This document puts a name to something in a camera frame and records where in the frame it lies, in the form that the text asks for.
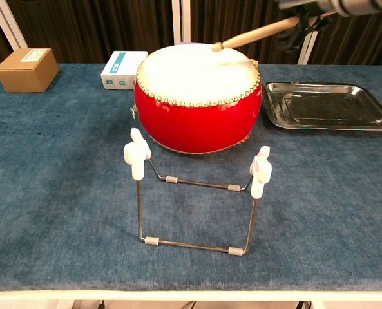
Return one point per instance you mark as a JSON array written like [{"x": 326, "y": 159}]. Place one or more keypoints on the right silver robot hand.
[{"x": 301, "y": 6}]

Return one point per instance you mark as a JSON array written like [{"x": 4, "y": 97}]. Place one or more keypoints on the wooden drumstick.
[{"x": 258, "y": 33}]

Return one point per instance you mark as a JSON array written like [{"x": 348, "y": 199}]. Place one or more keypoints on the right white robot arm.
[{"x": 361, "y": 6}]

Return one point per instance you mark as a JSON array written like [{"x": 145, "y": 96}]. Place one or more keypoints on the red drum white skin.
[{"x": 197, "y": 122}]

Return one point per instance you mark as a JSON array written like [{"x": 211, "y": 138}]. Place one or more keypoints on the stainless steel tray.
[{"x": 310, "y": 107}]

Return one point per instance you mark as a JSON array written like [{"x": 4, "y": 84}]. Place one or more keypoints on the white blue carton box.
[{"x": 121, "y": 69}]

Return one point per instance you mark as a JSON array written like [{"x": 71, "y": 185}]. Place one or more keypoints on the black pleated curtain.
[{"x": 91, "y": 29}]

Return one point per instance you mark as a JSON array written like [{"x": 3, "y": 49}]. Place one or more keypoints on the brown cardboard box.
[{"x": 26, "y": 75}]

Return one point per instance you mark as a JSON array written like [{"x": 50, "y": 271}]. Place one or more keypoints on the blue table cloth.
[{"x": 65, "y": 225}]

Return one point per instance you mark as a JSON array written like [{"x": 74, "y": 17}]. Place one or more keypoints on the white slanted frame post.
[
  {"x": 310, "y": 45},
  {"x": 7, "y": 22}
]

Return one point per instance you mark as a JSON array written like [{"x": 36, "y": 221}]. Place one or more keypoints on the white upright frame post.
[{"x": 181, "y": 19}]

